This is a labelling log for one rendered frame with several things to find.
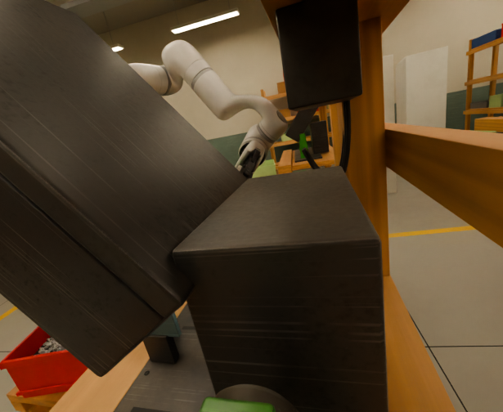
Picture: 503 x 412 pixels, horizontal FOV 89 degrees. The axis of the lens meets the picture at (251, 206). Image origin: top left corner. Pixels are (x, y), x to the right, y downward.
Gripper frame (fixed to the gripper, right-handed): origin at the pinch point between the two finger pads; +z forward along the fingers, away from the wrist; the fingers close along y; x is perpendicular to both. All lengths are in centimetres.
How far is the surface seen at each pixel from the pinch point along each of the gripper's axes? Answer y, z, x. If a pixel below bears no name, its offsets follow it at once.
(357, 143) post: 19.5, -9.7, 19.3
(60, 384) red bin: -57, 34, -13
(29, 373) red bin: -57, 34, -21
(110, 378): -36, 35, -4
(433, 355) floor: -51, -30, 141
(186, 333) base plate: -30.8, 22.6, 6.7
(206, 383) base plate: -21.5, 33.9, 11.9
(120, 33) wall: -227, -728, -432
